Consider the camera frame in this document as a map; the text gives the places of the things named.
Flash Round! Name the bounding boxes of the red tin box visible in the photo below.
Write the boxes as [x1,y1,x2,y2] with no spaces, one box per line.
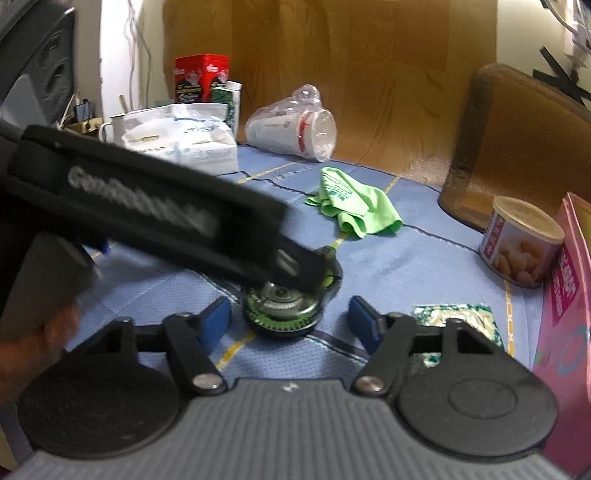
[174,54,230,104]

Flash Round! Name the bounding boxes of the paper cups in plastic bag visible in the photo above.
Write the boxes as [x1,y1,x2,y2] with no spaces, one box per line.
[245,84,337,162]

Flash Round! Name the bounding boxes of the food can with beige lid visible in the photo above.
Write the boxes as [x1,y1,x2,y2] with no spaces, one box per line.
[479,196,565,288]

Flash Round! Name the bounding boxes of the green patterned packet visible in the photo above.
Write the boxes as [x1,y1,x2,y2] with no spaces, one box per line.
[412,303,502,367]

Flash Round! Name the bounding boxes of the round black green device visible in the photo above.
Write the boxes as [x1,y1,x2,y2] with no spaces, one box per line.
[240,247,345,342]

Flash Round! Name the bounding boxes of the black speaker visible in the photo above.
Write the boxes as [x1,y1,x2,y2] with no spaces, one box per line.
[0,0,77,109]

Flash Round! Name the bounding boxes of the brown woven cushion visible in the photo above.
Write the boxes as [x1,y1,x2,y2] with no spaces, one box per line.
[438,62,591,232]

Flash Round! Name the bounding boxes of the white mug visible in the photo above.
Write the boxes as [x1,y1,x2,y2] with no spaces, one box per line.
[98,114,127,144]

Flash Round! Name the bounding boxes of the white plugs and cords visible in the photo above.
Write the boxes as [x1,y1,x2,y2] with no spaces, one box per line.
[540,0,591,63]

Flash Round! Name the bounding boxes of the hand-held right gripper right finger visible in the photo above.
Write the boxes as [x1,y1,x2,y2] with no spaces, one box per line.
[348,295,492,397]

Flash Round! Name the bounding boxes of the green cloth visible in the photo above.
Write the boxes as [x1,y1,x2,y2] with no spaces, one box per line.
[305,166,403,238]

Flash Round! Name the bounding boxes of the person's left hand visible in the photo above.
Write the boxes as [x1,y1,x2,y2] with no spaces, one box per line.
[0,305,83,393]

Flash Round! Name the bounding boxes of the white cables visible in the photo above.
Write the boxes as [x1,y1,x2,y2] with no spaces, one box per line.
[124,0,153,112]

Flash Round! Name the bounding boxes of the wooden headboard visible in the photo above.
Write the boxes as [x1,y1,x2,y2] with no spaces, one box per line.
[161,0,499,185]

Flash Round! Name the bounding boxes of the pink cardboard box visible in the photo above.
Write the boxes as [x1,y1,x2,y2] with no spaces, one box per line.
[531,191,591,478]

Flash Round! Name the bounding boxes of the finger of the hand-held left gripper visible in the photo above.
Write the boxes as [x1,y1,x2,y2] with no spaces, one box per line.
[272,244,345,296]

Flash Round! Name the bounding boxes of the green and white carton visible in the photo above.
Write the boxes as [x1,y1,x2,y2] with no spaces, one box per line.
[225,80,243,139]

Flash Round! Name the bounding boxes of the black tape cross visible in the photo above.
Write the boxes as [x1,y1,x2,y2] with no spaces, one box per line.
[533,45,591,108]

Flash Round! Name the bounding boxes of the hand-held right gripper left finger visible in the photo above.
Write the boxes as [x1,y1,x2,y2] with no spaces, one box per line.
[92,296,232,397]

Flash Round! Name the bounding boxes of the white plastic bag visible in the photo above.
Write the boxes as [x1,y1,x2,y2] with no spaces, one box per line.
[121,102,239,174]

